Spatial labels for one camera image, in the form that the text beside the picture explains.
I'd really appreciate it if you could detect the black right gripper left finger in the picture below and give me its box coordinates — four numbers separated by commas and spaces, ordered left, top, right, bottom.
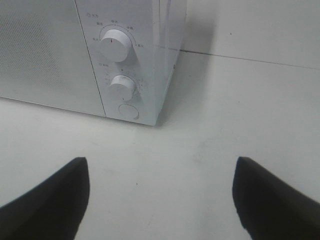
0, 157, 90, 240

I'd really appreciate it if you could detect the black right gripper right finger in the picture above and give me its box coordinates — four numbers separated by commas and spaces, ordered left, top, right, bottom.
232, 156, 320, 240

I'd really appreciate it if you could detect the white round door button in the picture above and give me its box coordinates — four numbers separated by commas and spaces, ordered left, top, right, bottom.
118, 104, 139, 120

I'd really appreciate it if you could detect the white round knob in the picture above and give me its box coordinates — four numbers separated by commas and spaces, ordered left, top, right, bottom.
108, 75, 137, 102
99, 29, 133, 63

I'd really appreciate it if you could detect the white microwave door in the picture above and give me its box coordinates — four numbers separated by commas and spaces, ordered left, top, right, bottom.
0, 0, 105, 116

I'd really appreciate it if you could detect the white microwave oven body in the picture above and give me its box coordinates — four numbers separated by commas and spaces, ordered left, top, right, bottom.
76, 0, 187, 126

